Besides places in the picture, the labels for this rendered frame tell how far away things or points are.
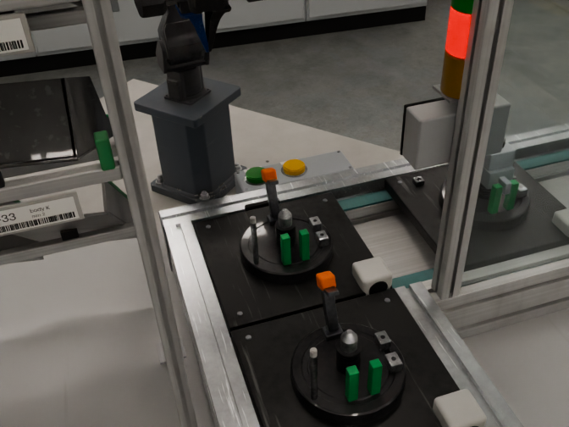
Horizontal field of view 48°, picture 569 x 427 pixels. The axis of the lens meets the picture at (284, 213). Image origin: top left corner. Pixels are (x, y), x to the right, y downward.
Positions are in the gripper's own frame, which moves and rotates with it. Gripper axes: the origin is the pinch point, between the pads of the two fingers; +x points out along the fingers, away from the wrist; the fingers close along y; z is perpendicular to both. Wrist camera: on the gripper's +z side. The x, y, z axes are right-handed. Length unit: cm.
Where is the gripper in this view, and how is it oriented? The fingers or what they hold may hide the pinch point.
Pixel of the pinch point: (205, 29)
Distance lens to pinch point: 99.2
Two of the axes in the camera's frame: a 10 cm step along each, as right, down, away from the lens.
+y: 9.5, -2.2, 2.2
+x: 0.4, 7.9, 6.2
